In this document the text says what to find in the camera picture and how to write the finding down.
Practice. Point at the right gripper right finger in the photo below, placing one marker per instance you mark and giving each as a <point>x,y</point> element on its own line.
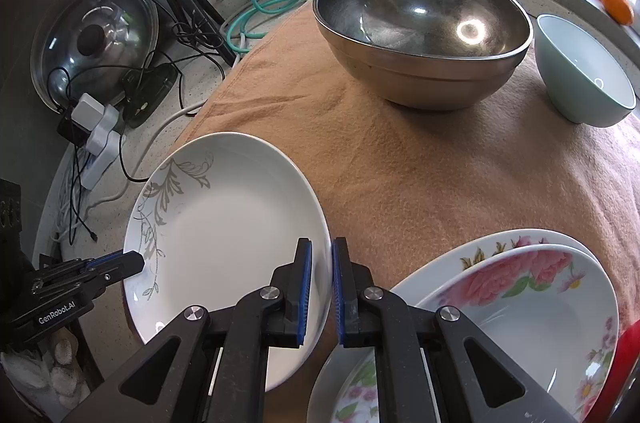
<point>432,366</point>

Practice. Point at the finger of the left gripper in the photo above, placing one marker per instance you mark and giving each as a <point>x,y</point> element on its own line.
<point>111,268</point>

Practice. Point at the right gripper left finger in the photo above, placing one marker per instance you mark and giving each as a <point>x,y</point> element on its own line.
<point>209,366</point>

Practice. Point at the large floral blue plate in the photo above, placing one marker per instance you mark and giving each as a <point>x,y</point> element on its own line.
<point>415,287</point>

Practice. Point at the white plate grey leaf pattern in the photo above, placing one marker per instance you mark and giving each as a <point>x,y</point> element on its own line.
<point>212,223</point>

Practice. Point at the small floral deep plate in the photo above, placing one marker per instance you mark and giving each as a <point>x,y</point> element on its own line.
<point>552,309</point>

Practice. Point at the red steel small bowl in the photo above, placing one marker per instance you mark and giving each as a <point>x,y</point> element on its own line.
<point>626,355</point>

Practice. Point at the light blue ceramic bowl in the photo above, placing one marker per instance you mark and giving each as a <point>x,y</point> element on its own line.
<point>584,81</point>

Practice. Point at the large stainless steel bowl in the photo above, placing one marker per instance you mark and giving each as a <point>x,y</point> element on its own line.
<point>437,55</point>

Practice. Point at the gloved left hand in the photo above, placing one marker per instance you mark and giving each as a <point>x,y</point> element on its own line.
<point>49,377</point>

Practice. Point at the white charger adapters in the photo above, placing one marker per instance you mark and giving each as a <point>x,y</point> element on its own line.
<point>103,141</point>

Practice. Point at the black oval device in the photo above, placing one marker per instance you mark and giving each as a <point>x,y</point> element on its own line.
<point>144,92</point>

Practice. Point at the orange brown towel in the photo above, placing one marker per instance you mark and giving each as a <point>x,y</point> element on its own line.
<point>403,186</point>

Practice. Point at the black tripod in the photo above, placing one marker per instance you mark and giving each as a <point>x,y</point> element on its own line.
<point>198,23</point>

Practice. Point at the orange tangerine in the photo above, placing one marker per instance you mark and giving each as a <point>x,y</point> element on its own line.
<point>620,10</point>

